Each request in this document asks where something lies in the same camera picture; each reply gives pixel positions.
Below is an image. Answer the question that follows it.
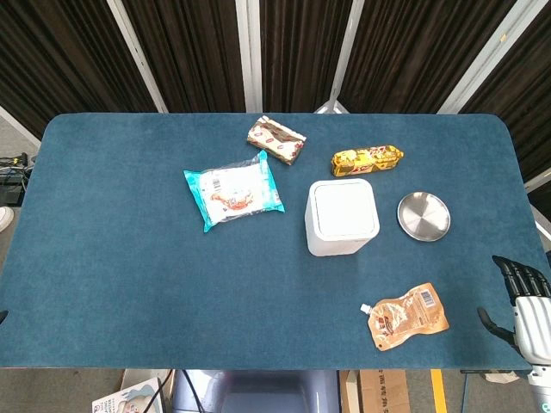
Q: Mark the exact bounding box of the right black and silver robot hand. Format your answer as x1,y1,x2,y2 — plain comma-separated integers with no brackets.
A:
477,255,551,360

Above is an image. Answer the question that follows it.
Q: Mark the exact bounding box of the white lidded bin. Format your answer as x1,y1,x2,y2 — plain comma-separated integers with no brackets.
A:
304,178,381,257

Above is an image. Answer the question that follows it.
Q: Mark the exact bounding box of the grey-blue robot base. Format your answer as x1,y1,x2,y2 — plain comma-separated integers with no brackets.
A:
170,368,341,413

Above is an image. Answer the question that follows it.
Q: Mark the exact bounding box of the brown spouted drink pouch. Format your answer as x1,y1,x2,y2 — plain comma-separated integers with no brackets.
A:
360,282,450,353

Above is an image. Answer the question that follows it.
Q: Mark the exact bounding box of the round stainless steel plate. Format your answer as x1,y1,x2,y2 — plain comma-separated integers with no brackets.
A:
396,192,452,243

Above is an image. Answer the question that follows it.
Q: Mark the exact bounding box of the illustrated white box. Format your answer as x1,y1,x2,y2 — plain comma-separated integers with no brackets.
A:
91,376,164,413

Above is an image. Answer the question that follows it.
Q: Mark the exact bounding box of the brown cardboard box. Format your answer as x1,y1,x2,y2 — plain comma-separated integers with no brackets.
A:
339,368,411,413

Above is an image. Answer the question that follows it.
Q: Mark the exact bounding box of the blue table mat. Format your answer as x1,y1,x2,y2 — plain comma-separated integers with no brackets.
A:
0,112,548,372

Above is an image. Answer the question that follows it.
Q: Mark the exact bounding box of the yellow biscuit package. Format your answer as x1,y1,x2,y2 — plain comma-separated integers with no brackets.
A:
330,145,406,177

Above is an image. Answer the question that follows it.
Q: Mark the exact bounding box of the teal and white snack bag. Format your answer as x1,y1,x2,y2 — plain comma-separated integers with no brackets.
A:
183,150,286,234

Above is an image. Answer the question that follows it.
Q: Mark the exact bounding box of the brown and white snack package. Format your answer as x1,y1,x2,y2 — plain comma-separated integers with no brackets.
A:
246,115,307,166

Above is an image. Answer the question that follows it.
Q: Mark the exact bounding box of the dark brown curtain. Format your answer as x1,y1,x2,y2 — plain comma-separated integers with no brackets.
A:
0,0,551,207

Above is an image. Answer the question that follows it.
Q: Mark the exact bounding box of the black cables and power strip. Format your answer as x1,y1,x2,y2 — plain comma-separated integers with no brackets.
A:
0,151,36,207

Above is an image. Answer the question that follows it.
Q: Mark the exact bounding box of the black cable under table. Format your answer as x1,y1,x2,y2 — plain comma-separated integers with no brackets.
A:
179,368,207,413

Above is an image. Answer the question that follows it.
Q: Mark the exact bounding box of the white frame pole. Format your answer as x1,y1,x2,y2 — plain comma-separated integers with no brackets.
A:
436,0,548,114
313,0,367,114
234,0,263,114
106,0,169,114

